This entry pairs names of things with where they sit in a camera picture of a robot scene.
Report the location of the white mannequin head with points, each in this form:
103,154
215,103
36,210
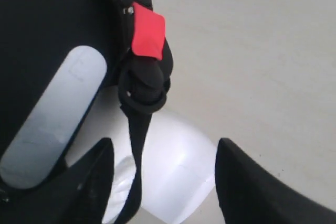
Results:
177,162

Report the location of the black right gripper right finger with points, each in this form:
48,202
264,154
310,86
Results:
247,193

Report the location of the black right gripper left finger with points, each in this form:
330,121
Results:
78,195

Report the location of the black helmet with tinted visor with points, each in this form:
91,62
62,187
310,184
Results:
55,57

